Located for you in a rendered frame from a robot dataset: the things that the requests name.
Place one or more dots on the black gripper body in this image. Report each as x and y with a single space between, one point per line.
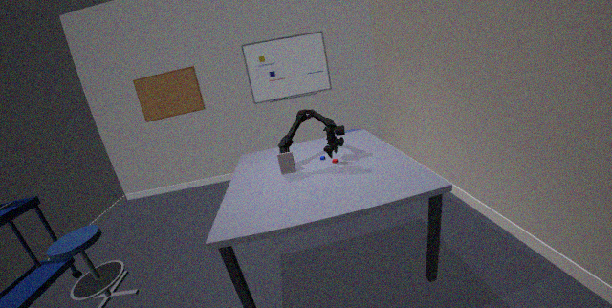
330 144

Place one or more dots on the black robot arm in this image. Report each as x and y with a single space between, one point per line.
286 141

